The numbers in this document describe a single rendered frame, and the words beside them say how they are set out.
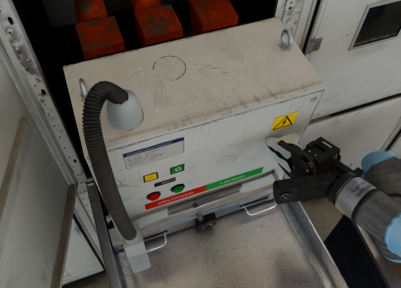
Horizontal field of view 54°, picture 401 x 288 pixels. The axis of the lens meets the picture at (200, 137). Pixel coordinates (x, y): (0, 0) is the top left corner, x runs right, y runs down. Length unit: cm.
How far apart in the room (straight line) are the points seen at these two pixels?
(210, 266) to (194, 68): 60
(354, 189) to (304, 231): 50
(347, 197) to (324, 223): 146
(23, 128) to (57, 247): 41
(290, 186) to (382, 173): 21
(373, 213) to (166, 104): 42
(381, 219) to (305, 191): 14
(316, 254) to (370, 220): 50
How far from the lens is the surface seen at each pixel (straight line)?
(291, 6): 105
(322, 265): 123
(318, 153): 83
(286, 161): 86
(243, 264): 118
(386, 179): 88
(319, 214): 224
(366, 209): 76
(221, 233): 121
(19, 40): 89
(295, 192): 78
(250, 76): 82
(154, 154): 77
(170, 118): 74
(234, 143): 86
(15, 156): 92
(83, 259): 182
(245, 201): 118
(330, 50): 123
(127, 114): 70
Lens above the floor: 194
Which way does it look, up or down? 54 degrees down
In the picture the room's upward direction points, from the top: 2 degrees clockwise
